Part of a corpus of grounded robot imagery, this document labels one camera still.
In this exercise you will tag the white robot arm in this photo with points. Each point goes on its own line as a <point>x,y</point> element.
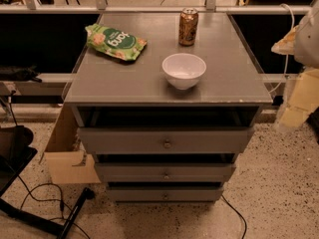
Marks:
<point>306,49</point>

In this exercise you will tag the grey drawer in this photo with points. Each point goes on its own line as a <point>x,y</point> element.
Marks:
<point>164,172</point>
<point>149,141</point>
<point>163,194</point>

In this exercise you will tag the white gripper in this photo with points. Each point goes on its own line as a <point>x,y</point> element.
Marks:
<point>307,44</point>

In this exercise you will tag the grey middle drawer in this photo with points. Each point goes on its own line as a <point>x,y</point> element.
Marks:
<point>164,172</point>

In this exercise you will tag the metal rail frame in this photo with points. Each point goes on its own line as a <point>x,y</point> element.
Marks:
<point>159,4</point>

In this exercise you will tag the black stand base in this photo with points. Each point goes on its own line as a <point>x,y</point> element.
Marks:
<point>15,155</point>

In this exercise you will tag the cardboard box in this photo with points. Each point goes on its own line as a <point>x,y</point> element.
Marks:
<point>67,161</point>

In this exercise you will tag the grey top drawer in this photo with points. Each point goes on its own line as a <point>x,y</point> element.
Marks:
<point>149,141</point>

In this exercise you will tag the green snack bag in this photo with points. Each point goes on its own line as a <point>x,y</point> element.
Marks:
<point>115,43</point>

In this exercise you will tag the white bowl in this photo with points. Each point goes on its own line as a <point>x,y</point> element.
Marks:
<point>183,70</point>

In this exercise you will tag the grey bottom drawer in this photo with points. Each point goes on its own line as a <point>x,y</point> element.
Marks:
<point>163,194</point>

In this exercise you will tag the brown soda can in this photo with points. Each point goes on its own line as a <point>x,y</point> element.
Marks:
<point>188,21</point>

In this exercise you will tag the grey drawer cabinet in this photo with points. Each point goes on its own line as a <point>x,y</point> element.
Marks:
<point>108,93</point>

